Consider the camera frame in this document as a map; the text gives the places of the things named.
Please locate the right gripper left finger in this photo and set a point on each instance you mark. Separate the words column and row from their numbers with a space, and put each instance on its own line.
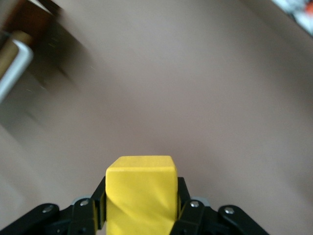
column 83, row 215

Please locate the yellow wooden cube block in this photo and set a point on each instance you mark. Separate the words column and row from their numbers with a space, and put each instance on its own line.
column 140, row 195

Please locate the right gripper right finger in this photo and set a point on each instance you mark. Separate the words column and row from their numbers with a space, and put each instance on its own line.
column 195, row 215

